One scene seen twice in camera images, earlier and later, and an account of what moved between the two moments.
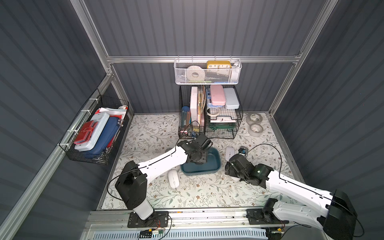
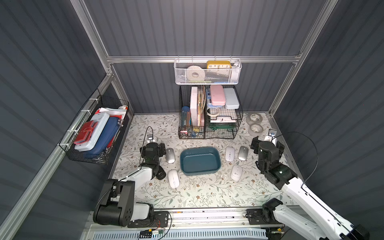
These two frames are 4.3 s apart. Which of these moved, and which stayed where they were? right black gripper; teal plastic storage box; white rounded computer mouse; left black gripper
Moved: right black gripper; left black gripper
Stayed: white rounded computer mouse; teal plastic storage box
